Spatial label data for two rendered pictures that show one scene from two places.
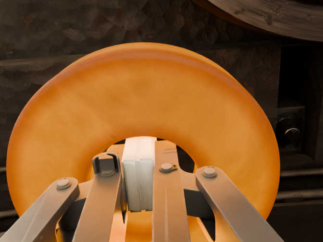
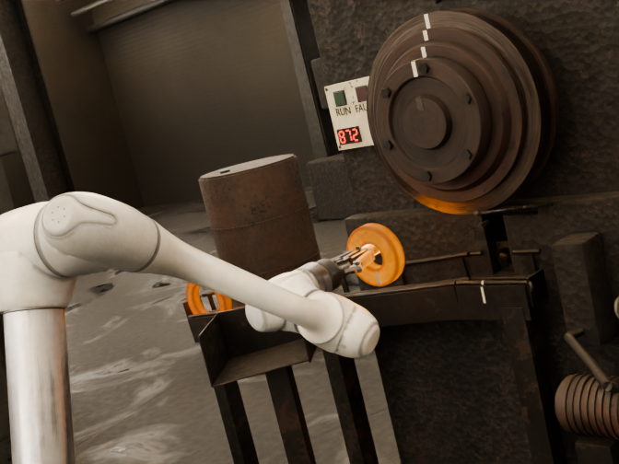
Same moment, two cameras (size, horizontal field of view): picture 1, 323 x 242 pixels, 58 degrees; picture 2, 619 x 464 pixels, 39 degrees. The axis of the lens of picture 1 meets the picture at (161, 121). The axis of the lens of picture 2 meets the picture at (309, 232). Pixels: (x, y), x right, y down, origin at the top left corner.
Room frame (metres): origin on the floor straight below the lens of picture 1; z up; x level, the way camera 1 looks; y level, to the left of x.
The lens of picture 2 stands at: (-1.41, -1.34, 1.26)
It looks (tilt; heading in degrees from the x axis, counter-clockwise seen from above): 10 degrees down; 45
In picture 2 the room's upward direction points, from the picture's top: 14 degrees counter-clockwise
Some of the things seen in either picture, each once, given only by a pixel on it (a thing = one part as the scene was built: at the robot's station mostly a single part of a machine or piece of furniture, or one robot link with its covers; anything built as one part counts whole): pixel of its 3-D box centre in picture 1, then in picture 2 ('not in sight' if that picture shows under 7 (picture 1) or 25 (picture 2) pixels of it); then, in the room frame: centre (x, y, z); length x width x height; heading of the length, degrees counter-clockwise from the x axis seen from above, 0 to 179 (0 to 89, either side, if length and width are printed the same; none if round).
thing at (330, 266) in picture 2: not in sight; (332, 272); (0.00, 0.01, 0.83); 0.09 x 0.08 x 0.07; 0
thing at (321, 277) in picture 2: not in sight; (310, 284); (-0.08, 0.01, 0.83); 0.09 x 0.06 x 0.09; 90
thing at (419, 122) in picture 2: not in sight; (430, 121); (0.21, -0.19, 1.11); 0.28 x 0.06 x 0.28; 90
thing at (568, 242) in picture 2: not in sight; (585, 288); (0.32, -0.42, 0.68); 0.11 x 0.08 x 0.24; 0
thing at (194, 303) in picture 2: not in sight; (208, 299); (0.32, 0.90, 0.65); 0.18 x 0.03 x 0.18; 92
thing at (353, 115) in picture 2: not in sight; (368, 111); (0.42, 0.15, 1.15); 0.26 x 0.02 x 0.18; 90
